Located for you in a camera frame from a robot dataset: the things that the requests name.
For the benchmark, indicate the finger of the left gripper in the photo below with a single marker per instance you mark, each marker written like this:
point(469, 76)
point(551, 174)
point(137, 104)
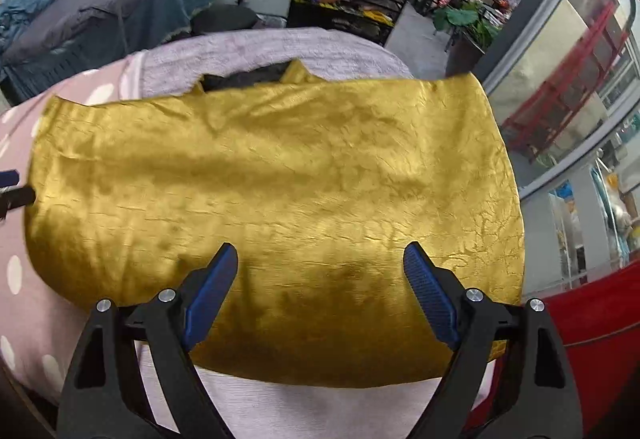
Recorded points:
point(15, 198)
point(9, 178)

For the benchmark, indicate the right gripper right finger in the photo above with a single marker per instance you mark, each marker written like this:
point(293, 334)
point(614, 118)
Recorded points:
point(477, 329)

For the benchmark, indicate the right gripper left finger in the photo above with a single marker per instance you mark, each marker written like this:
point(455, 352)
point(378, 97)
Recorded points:
point(131, 374)

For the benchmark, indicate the gold satin jacket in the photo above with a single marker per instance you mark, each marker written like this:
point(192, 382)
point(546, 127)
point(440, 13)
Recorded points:
point(319, 186)

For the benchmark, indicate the red box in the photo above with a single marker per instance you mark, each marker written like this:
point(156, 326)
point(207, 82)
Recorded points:
point(578, 380)

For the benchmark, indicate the pink polka dot bedsheet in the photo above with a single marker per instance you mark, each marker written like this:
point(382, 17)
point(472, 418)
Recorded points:
point(40, 329)

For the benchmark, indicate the mauve knitted blanket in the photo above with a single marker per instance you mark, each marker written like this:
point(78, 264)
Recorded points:
point(253, 409)

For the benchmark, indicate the blue crumpled cloth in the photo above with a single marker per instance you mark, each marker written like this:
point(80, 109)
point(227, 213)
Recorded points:
point(16, 16)

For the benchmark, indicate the grey blue covered bed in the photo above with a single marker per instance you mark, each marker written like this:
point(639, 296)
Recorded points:
point(72, 36)

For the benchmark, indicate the black round stool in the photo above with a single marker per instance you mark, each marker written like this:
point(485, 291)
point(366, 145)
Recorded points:
point(223, 18)

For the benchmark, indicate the red ladder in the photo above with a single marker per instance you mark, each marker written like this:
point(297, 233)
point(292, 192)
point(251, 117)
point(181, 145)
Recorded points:
point(536, 124)

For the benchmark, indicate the potted green plant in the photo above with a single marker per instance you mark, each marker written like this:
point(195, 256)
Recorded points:
point(471, 36)

